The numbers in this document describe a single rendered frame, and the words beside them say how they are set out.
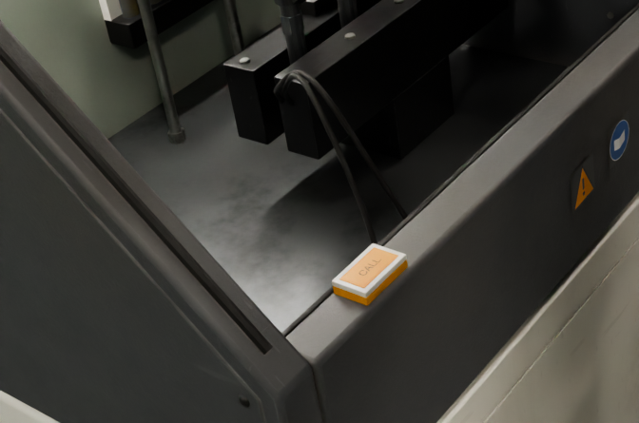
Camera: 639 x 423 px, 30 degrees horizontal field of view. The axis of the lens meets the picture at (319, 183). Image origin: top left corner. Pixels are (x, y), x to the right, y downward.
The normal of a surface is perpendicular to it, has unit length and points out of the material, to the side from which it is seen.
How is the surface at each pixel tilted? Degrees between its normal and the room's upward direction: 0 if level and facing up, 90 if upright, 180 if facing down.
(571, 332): 90
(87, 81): 90
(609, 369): 90
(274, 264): 0
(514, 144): 0
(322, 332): 0
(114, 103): 90
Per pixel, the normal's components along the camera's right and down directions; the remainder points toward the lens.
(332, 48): -0.15, -0.83
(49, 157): -0.61, 0.50
